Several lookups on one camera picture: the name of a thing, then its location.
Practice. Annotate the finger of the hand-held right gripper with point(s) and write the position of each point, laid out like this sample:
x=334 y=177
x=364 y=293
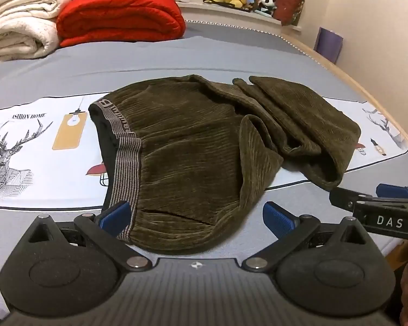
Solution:
x=346 y=200
x=391 y=190

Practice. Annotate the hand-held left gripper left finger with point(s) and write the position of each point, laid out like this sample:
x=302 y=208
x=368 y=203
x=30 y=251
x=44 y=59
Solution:
x=115 y=219

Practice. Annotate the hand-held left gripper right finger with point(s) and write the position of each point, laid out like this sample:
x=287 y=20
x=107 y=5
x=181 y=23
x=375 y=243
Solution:
x=279 y=220

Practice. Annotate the purple board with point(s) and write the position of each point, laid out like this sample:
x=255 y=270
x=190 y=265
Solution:
x=329 y=44

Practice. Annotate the red folded blanket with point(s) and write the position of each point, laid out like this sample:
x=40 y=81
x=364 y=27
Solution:
x=122 y=17

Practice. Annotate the red patterned cushion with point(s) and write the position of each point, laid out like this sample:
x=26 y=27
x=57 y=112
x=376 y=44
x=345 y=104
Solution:
x=290 y=5

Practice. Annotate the white folded fleece blanket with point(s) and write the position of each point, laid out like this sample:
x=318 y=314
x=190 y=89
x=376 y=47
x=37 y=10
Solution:
x=20 y=23

